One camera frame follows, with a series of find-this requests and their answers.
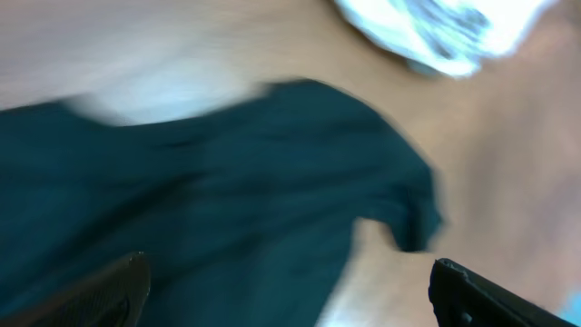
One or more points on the black t-shirt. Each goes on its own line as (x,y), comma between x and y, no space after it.
(245,215)

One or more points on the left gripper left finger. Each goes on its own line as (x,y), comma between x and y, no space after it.
(111,297)

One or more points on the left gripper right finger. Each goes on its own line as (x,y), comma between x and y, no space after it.
(462,298)

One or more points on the light blue t-shirt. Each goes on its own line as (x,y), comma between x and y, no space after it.
(571,309)

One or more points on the white folded garment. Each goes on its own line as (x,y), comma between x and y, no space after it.
(445,37)

